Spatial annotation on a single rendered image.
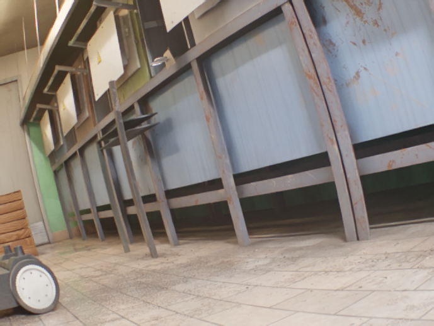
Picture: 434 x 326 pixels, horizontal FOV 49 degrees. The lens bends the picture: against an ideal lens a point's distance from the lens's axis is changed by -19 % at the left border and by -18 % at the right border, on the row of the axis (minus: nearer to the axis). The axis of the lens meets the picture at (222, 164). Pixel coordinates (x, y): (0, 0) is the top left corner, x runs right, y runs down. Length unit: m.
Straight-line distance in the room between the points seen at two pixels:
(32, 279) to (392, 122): 1.27
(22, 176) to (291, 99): 4.89
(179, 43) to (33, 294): 1.65
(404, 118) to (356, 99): 0.22
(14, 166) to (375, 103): 5.34
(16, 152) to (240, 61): 4.66
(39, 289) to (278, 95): 1.12
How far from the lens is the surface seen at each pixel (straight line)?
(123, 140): 2.72
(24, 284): 1.80
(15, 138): 6.52
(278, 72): 1.97
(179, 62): 2.49
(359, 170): 1.71
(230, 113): 2.30
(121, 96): 3.26
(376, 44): 1.56
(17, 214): 4.78
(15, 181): 6.45
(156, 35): 2.84
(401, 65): 1.49
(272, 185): 2.14
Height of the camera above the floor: 0.33
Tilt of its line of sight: 1 degrees up
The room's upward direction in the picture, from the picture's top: 15 degrees counter-clockwise
